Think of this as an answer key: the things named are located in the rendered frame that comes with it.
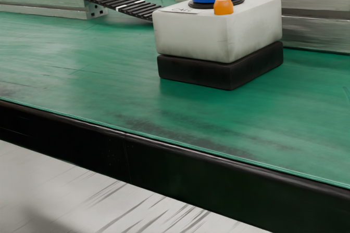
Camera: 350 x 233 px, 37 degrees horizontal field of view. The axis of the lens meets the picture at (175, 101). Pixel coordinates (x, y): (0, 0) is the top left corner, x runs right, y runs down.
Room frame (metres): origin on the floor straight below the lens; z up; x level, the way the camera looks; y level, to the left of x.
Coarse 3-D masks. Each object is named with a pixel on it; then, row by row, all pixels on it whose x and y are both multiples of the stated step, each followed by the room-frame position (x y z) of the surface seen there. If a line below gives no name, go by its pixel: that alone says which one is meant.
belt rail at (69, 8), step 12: (0, 0) 0.90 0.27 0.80; (12, 0) 0.87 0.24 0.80; (24, 0) 0.85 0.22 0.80; (36, 0) 0.82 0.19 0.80; (48, 0) 0.80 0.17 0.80; (60, 0) 0.78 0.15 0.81; (72, 0) 0.76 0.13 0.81; (24, 12) 0.85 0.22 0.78; (36, 12) 0.83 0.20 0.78; (48, 12) 0.81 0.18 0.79; (60, 12) 0.78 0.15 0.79; (72, 12) 0.76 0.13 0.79; (84, 12) 0.74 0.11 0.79; (96, 12) 0.76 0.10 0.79
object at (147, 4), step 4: (140, 4) 0.71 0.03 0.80; (144, 4) 0.71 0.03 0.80; (148, 4) 0.71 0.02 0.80; (152, 4) 0.71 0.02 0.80; (124, 8) 0.69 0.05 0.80; (128, 8) 0.69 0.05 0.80; (132, 8) 0.69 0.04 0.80; (136, 8) 0.69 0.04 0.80; (140, 8) 0.69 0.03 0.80; (144, 8) 0.69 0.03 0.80; (124, 12) 0.68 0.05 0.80; (128, 12) 0.68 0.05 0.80
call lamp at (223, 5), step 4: (216, 0) 0.40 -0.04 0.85; (220, 0) 0.40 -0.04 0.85; (224, 0) 0.39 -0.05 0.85; (228, 0) 0.40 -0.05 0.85; (216, 4) 0.40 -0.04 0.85; (220, 4) 0.39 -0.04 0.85; (224, 4) 0.39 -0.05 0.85; (228, 4) 0.39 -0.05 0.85; (232, 4) 0.40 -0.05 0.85; (216, 8) 0.40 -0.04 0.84; (220, 8) 0.39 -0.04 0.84; (224, 8) 0.39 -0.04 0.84; (228, 8) 0.39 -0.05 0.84; (232, 8) 0.40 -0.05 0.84; (216, 12) 0.40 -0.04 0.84; (220, 12) 0.39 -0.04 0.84; (224, 12) 0.39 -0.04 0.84; (228, 12) 0.39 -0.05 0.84; (232, 12) 0.40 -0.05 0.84
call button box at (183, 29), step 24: (240, 0) 0.43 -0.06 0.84; (264, 0) 0.43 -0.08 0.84; (168, 24) 0.43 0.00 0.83; (192, 24) 0.41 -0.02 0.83; (216, 24) 0.39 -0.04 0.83; (240, 24) 0.40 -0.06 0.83; (264, 24) 0.42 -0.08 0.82; (168, 48) 0.43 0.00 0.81; (192, 48) 0.41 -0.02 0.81; (216, 48) 0.39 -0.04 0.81; (240, 48) 0.40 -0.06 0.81; (264, 48) 0.43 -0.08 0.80; (168, 72) 0.43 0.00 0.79; (192, 72) 0.41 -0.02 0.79; (216, 72) 0.40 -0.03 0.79; (240, 72) 0.39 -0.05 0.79; (264, 72) 0.42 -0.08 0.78
